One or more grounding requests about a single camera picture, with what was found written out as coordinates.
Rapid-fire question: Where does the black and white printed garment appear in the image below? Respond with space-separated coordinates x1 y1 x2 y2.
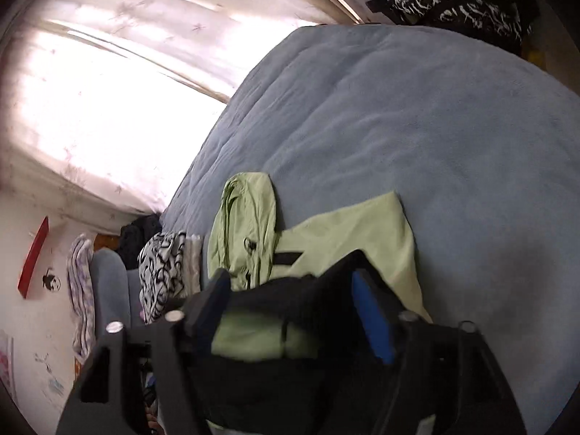
137 231 187 324

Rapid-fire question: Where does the red wall shelf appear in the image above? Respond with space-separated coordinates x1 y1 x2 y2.
17 216 50 299

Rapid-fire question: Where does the green and black hooded jacket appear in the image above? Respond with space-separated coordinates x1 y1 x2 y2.
188 172 433 435

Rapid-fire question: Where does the white cardboard box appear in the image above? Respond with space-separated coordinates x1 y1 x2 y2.
333 0 395 23

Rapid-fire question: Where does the white floral curtain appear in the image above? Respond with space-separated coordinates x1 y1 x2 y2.
0 0 359 227

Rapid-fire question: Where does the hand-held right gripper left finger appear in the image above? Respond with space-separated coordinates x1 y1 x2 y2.
54 268 234 435

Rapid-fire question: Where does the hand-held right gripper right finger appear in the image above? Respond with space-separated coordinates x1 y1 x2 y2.
351 268 529 435

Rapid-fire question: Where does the black cloth with white pattern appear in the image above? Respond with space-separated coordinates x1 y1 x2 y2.
390 0 533 41

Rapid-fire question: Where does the pink wall picture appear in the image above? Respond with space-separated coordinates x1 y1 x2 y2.
0 330 18 402

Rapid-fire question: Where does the blue fleece bed blanket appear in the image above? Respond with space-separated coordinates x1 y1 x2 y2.
161 24 580 435

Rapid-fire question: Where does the black knitted cloth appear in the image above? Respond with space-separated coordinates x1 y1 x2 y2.
119 213 164 273

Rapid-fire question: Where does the purple patterned white blanket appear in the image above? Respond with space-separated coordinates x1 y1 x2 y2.
67 234 96 363

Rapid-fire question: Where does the blue-grey pillow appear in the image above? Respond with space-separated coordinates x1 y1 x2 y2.
127 267 146 327
91 248 132 340

